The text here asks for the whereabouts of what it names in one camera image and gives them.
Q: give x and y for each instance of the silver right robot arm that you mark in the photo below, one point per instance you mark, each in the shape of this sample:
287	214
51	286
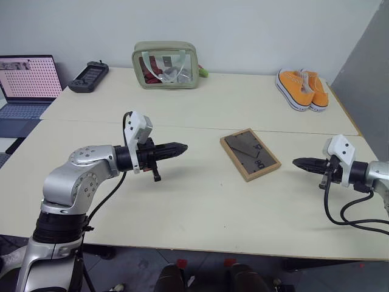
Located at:
377	175

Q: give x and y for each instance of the wooden framed grey board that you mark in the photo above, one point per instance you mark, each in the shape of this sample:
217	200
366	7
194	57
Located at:
249	155

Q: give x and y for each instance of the red item inside bag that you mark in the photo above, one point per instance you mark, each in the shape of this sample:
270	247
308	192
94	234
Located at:
149	74

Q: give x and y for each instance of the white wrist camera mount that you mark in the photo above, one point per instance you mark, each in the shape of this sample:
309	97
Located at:
342	150
138	124

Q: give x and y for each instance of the small green toy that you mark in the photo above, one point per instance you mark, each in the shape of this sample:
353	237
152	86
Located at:
204	72

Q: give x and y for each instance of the orange canvas sneaker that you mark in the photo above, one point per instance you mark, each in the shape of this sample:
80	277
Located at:
296	88
320	94

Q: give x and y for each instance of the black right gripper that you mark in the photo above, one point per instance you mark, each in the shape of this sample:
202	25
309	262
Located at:
332	170

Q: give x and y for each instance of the clear green toiletry bag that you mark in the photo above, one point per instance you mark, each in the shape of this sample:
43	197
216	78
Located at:
182	48

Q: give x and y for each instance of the open laptop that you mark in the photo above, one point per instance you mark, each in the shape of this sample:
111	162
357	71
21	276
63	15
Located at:
28	79

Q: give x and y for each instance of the black handheld controller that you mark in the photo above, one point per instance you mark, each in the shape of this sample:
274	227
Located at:
88	77

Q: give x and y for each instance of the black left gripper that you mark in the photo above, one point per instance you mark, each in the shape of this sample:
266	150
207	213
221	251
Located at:
147	153

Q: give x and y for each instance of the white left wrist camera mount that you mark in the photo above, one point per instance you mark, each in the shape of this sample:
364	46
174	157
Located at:
138	124

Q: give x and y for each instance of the dark rounded shape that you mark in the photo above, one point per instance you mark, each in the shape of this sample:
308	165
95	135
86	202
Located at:
170	278
244	278

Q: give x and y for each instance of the small red marker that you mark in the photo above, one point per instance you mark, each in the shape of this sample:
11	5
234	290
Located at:
182	262

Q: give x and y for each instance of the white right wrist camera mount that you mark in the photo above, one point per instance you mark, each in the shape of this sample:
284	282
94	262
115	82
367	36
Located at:
342	150

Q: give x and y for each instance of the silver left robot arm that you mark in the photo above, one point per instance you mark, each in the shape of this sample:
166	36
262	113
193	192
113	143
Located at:
77	179

